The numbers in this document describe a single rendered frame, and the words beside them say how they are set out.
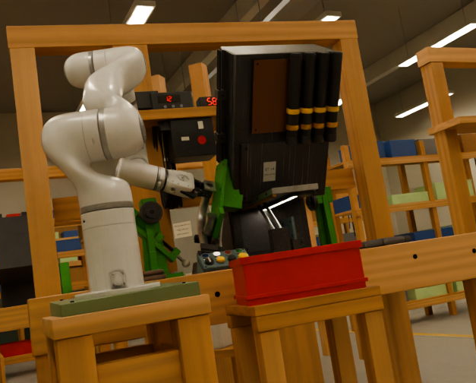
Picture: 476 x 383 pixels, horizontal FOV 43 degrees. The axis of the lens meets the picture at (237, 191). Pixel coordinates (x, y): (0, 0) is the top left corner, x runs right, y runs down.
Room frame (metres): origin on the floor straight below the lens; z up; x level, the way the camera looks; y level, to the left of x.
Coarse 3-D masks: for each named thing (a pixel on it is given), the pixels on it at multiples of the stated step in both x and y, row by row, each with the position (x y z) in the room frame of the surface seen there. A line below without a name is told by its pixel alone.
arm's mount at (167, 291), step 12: (156, 288) 1.26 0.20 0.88; (168, 288) 1.27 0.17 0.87; (180, 288) 1.28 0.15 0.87; (192, 288) 1.29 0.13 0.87; (60, 300) 1.44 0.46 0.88; (72, 300) 1.33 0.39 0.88; (84, 300) 1.22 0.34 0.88; (96, 300) 1.21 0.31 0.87; (108, 300) 1.22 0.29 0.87; (120, 300) 1.23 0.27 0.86; (132, 300) 1.24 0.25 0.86; (144, 300) 1.25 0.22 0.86; (156, 300) 1.26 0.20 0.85; (60, 312) 1.20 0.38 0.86; (72, 312) 1.19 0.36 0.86; (84, 312) 1.20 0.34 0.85
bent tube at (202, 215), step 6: (204, 180) 2.09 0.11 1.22; (204, 186) 2.06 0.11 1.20; (210, 186) 2.10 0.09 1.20; (204, 198) 2.10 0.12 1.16; (204, 204) 2.11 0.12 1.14; (198, 210) 2.13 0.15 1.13; (204, 210) 2.12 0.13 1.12; (198, 216) 2.13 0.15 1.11; (204, 216) 2.13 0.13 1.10; (198, 222) 2.12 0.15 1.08; (204, 222) 2.12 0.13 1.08; (198, 228) 2.10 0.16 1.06; (198, 234) 2.08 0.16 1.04; (204, 240) 2.04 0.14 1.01
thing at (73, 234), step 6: (66, 234) 10.88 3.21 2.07; (72, 234) 10.93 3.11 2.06; (60, 258) 10.84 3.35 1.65; (66, 258) 10.88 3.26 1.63; (72, 258) 10.92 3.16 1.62; (72, 264) 10.82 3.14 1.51; (78, 264) 10.87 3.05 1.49; (72, 288) 10.80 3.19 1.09; (78, 288) 10.85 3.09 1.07; (18, 330) 10.83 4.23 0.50; (18, 336) 10.83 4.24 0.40; (24, 336) 10.47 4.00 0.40
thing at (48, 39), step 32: (32, 32) 2.19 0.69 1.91; (64, 32) 2.22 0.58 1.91; (96, 32) 2.26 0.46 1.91; (128, 32) 2.30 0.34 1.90; (160, 32) 2.34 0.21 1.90; (192, 32) 2.38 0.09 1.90; (224, 32) 2.42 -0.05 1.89; (256, 32) 2.47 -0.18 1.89; (288, 32) 2.52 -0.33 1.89; (320, 32) 2.56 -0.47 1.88; (352, 32) 2.61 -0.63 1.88
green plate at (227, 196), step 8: (224, 160) 2.01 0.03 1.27; (216, 168) 2.10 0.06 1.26; (224, 168) 2.00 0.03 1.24; (216, 176) 2.08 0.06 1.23; (224, 176) 2.00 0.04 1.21; (216, 184) 2.07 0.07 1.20; (224, 184) 2.00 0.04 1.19; (216, 192) 2.05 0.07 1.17; (224, 192) 2.01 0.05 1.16; (232, 192) 2.02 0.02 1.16; (216, 200) 2.04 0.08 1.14; (224, 200) 2.01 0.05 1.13; (232, 200) 2.02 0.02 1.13; (240, 200) 2.03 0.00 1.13; (216, 208) 2.03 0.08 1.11; (224, 208) 2.06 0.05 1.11; (232, 208) 2.04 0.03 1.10; (240, 208) 2.03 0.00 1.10
